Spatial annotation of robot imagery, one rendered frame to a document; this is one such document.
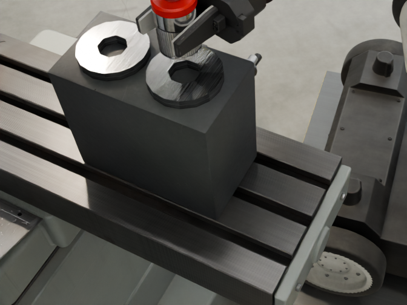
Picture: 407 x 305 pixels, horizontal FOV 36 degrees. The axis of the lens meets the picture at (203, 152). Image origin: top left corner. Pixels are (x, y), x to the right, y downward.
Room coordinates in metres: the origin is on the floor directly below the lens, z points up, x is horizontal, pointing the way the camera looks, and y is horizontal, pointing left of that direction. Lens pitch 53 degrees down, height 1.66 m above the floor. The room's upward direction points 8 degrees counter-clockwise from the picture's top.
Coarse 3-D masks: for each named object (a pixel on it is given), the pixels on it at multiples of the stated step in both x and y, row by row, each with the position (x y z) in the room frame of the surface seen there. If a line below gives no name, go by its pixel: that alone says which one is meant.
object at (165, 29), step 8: (160, 16) 0.49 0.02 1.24; (184, 16) 0.48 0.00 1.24; (192, 16) 0.49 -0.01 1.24; (160, 24) 0.49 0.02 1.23; (168, 24) 0.48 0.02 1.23; (176, 24) 0.48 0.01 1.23; (184, 24) 0.48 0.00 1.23; (160, 32) 0.49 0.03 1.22; (168, 32) 0.49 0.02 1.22; (176, 32) 0.48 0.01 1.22; (160, 40) 0.49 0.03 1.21; (168, 40) 0.49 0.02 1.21; (160, 48) 0.50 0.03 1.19; (168, 48) 0.49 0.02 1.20; (200, 48) 0.50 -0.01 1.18; (168, 56) 0.49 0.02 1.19; (184, 56) 0.48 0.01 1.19; (192, 56) 0.49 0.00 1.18
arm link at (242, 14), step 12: (204, 0) 0.52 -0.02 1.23; (216, 0) 0.50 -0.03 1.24; (228, 0) 0.50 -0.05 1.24; (240, 0) 0.50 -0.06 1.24; (252, 0) 0.52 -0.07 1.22; (264, 0) 0.53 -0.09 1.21; (228, 12) 0.49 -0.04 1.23; (240, 12) 0.49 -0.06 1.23; (252, 12) 0.49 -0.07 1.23; (228, 24) 0.50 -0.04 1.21; (240, 24) 0.48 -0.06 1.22; (252, 24) 0.49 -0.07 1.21; (228, 36) 0.49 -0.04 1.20; (240, 36) 0.48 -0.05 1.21
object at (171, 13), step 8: (152, 0) 0.50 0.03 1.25; (160, 0) 0.50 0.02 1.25; (184, 0) 0.50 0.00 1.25; (192, 0) 0.49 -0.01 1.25; (152, 8) 0.50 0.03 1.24; (160, 8) 0.49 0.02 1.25; (168, 8) 0.49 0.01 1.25; (176, 8) 0.48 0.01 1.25; (184, 8) 0.48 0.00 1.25; (192, 8) 0.49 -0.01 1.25; (168, 16) 0.48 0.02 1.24; (176, 16) 0.48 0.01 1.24
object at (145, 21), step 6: (150, 6) 0.52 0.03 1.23; (144, 12) 0.52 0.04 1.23; (150, 12) 0.51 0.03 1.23; (138, 18) 0.51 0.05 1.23; (144, 18) 0.51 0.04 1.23; (150, 18) 0.51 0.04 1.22; (138, 24) 0.51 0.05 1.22; (144, 24) 0.51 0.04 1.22; (150, 24) 0.51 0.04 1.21; (138, 30) 0.51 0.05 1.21; (144, 30) 0.51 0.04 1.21; (150, 30) 0.51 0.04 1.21
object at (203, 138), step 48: (96, 48) 0.56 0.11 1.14; (144, 48) 0.55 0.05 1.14; (96, 96) 0.51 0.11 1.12; (144, 96) 0.49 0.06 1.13; (192, 96) 0.47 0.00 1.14; (240, 96) 0.49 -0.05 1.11; (96, 144) 0.53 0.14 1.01; (144, 144) 0.48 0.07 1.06; (192, 144) 0.43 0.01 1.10; (240, 144) 0.48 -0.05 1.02; (192, 192) 0.44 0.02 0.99
